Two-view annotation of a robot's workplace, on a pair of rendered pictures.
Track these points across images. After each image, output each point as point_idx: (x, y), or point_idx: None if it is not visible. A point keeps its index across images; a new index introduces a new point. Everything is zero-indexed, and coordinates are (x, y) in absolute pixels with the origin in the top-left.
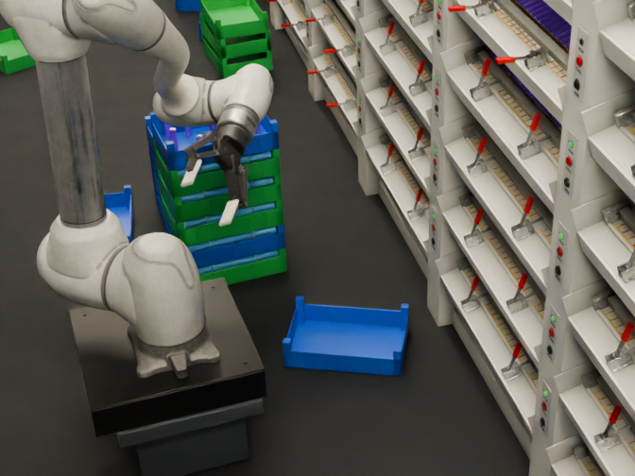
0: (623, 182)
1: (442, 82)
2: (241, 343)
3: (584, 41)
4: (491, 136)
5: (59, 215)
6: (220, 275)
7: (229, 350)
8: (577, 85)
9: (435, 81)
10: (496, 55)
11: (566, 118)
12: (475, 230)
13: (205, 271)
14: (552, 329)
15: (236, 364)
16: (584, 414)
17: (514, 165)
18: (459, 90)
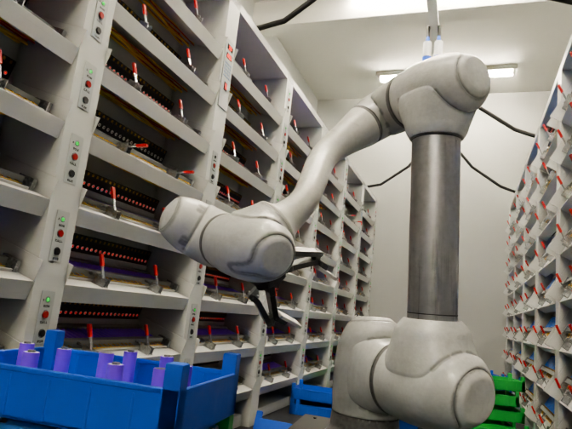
0: (226, 211)
1: (71, 220)
2: (306, 423)
3: (216, 156)
4: (135, 238)
5: (459, 322)
6: None
7: (319, 424)
8: (214, 176)
9: (55, 224)
10: (143, 178)
11: (205, 195)
12: (87, 346)
13: None
14: (193, 317)
15: (322, 420)
16: (199, 349)
17: (157, 245)
18: (100, 217)
